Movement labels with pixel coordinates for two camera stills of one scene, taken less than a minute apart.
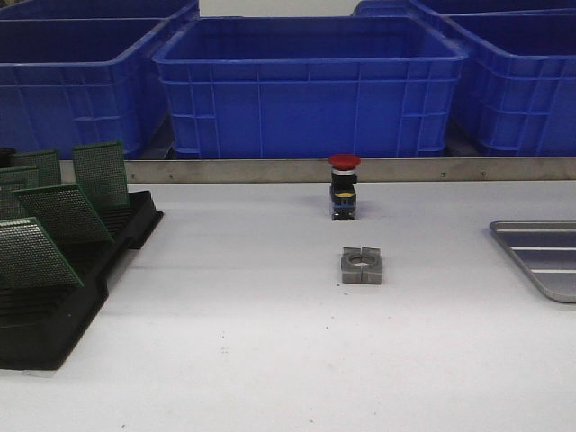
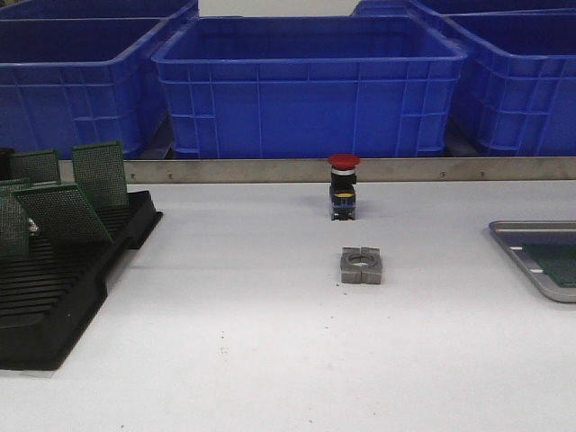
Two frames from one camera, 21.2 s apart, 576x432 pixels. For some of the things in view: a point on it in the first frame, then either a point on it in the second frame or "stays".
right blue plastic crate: (516, 91) stays
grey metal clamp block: (362, 265) stays
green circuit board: (30, 258) to (556, 259)
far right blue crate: (456, 7) stays
